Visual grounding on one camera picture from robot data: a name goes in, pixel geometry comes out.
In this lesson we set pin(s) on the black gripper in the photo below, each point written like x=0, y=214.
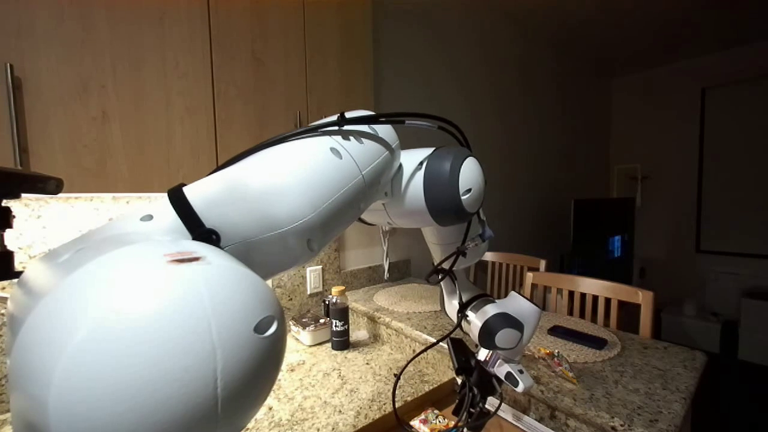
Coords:
x=481, y=388

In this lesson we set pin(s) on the yellow orange snack sachet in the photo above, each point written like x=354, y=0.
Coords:
x=433, y=421

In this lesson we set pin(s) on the yellow cartoon snack sachet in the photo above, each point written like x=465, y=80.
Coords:
x=555, y=364

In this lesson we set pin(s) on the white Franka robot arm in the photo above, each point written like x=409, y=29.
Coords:
x=159, y=337

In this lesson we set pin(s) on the wooden tray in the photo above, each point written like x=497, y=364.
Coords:
x=399, y=419

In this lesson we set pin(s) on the round woven placemat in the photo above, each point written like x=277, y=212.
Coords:
x=403, y=298
x=577, y=356

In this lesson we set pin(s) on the black flat phone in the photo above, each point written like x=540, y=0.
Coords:
x=577, y=337

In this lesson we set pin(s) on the wooden slat-back chair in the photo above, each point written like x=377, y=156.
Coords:
x=591, y=300
x=507, y=277

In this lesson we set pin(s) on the dark sauce bottle yellow cap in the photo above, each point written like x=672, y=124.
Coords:
x=340, y=320

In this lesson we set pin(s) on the small white container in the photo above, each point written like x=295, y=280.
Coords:
x=312, y=331

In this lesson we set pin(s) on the television screen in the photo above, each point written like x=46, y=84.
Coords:
x=603, y=240

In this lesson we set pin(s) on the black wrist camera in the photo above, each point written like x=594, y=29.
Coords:
x=459, y=356

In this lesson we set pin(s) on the white wall outlet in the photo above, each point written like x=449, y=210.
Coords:
x=316, y=280

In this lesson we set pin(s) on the framed wall board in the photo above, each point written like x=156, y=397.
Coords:
x=735, y=169

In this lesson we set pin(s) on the wooden wall cabinets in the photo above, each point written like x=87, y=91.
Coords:
x=121, y=88

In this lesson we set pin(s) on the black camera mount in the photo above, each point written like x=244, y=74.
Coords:
x=25, y=184

